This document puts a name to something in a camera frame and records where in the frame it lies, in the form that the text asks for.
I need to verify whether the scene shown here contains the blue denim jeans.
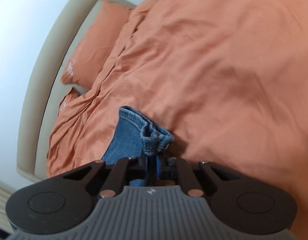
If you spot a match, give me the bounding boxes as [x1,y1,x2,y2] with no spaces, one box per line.
[101,105,175,188]

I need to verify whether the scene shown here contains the beige upholstered headboard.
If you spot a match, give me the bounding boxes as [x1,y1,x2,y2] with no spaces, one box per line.
[16,0,135,182]

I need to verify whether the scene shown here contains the orange duvet cover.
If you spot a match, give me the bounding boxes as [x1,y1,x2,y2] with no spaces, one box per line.
[47,0,308,239]

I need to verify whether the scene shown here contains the orange pillow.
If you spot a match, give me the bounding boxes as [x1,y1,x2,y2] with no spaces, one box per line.
[61,0,133,90]

